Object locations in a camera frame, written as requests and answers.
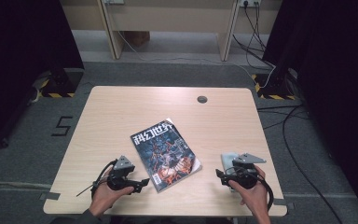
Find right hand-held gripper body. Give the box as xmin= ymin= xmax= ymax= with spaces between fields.
xmin=227 ymin=152 xmax=267 ymax=189

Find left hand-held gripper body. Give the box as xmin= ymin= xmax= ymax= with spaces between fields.
xmin=106 ymin=155 xmax=139 ymax=191

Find dark blue illustrated magazine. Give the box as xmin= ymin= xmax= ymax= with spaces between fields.
xmin=130 ymin=117 xmax=203 ymax=194

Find person's right hand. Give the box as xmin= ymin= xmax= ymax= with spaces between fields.
xmin=228 ymin=165 xmax=270 ymax=216

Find person's left hand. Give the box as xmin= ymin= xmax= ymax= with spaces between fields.
xmin=89 ymin=176 xmax=135 ymax=217

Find grey tape piece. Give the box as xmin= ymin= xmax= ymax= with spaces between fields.
xmin=272 ymin=198 xmax=296 ymax=210
xmin=39 ymin=191 xmax=62 ymax=202

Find black stand base striped tape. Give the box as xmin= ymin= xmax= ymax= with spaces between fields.
xmin=40 ymin=68 xmax=85 ymax=99
xmin=251 ymin=69 xmax=297 ymax=101

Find black curtain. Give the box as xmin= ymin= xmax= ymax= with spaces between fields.
xmin=262 ymin=0 xmax=358 ymax=220
xmin=0 ymin=0 xmax=85 ymax=154

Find brown cardboard box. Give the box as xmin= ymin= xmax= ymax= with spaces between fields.
xmin=122 ymin=31 xmax=151 ymax=48

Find beige wooden desk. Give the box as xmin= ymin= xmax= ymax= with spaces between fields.
xmin=96 ymin=0 xmax=241 ymax=62

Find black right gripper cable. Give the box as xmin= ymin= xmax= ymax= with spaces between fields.
xmin=255 ymin=172 xmax=275 ymax=213

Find black cable tie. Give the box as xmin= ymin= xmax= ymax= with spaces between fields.
xmin=76 ymin=183 xmax=99 ymax=198

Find thick black floor cable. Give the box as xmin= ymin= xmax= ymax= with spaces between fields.
xmin=282 ymin=105 xmax=344 ymax=224

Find thin black floor cable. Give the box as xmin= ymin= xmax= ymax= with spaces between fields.
xmin=256 ymin=105 xmax=310 ymax=131

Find pale yellow floor cable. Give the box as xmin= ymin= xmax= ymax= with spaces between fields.
xmin=27 ymin=78 xmax=49 ymax=105

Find white floor cable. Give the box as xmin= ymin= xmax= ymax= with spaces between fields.
xmin=117 ymin=31 xmax=277 ymax=90

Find black wall socket cables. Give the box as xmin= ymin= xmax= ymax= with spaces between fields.
xmin=232 ymin=1 xmax=276 ymax=69

